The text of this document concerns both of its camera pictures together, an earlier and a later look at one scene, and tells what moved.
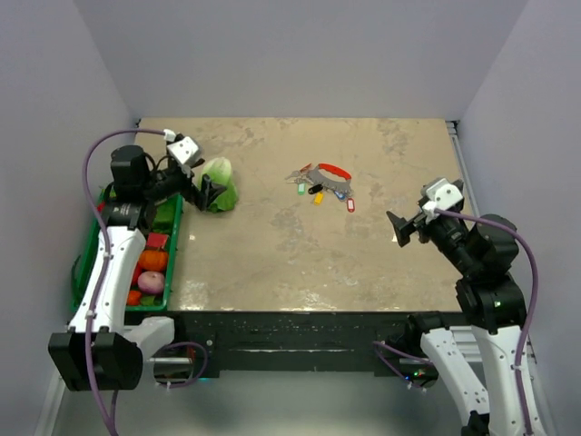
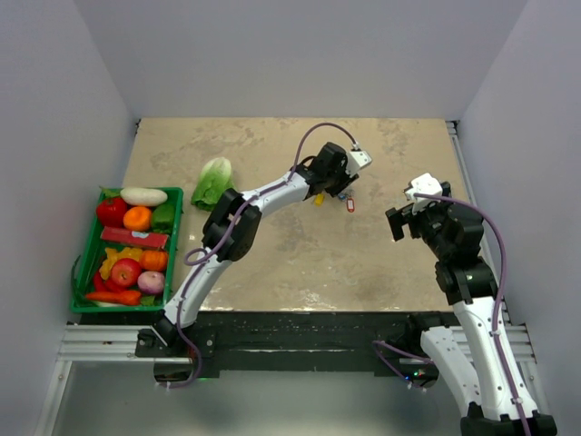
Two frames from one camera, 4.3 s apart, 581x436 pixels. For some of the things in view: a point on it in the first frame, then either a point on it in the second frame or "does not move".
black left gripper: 202,197 → 346,180
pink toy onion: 151,282 does not move
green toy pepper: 164,217 does not move
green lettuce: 220,171 does not move
